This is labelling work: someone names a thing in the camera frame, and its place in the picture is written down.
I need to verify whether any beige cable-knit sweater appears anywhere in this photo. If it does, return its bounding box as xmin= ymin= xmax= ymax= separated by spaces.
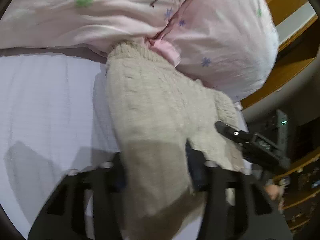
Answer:
xmin=106 ymin=42 xmax=244 ymax=239

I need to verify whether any person's hand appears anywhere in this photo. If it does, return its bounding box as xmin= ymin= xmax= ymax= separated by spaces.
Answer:
xmin=264 ymin=184 xmax=284 ymax=200

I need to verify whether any lavender bed sheet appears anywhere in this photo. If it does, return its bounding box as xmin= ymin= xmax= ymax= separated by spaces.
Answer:
xmin=0 ymin=54 xmax=251 ymax=240

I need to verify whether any right pink floral pillow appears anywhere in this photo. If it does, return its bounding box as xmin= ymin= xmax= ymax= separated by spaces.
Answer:
xmin=149 ymin=0 xmax=279 ymax=102

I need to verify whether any pink floral pillow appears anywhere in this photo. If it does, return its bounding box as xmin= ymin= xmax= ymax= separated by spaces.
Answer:
xmin=1 ymin=0 xmax=185 ymax=53
xmin=149 ymin=0 xmax=279 ymax=102

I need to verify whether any left pink floral pillow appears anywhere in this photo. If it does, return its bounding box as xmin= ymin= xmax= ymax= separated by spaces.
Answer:
xmin=1 ymin=0 xmax=185 ymax=53

